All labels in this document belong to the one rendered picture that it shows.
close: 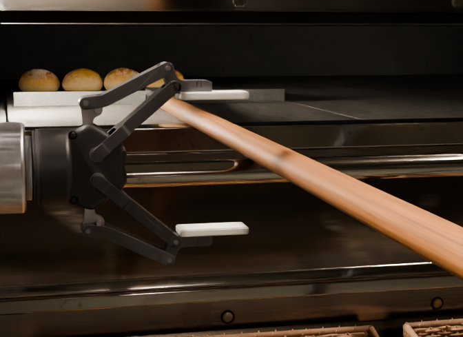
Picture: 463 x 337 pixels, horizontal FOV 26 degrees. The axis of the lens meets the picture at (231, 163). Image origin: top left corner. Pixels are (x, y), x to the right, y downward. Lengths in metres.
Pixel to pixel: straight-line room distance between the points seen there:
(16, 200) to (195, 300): 0.70
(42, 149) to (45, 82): 1.51
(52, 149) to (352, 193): 0.30
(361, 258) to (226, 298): 0.23
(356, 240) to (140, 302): 0.36
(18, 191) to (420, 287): 0.93
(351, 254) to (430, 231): 0.98
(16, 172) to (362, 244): 0.83
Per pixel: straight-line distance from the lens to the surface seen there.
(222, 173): 1.19
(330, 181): 0.87
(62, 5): 1.54
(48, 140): 0.96
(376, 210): 0.76
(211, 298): 1.61
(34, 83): 2.46
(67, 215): 1.57
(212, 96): 0.99
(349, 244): 1.65
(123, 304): 1.59
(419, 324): 1.69
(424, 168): 1.27
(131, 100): 2.03
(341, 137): 1.63
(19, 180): 0.95
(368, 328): 1.66
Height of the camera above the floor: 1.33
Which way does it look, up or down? 8 degrees down
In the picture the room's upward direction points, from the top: straight up
